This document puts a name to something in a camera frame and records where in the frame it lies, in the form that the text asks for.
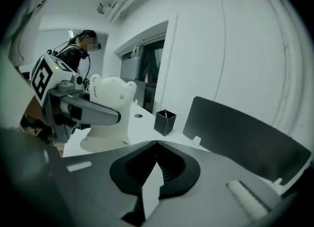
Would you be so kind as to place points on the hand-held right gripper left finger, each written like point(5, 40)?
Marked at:
point(98, 184)

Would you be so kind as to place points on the grey divider panel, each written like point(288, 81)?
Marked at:
point(141, 93)

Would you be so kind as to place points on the large dark divider panel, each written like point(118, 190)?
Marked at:
point(245, 142)

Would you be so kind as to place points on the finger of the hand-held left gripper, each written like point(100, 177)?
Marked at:
point(98, 115)
point(76, 94)

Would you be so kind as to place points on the red pen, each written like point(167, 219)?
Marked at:
point(165, 113)

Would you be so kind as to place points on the black square pen holder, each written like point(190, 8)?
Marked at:
point(163, 124)

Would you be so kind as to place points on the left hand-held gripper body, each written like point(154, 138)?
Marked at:
point(43, 79)

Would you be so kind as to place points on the dark glass window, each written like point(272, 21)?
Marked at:
point(152, 61)

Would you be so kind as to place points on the person's grey shirt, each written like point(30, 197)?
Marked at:
point(9, 93)

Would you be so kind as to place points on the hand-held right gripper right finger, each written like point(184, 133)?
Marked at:
point(208, 191)

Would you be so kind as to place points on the white plastic stand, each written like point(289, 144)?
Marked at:
point(110, 93)

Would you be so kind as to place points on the grey ceiling junction box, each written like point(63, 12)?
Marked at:
point(103, 7)

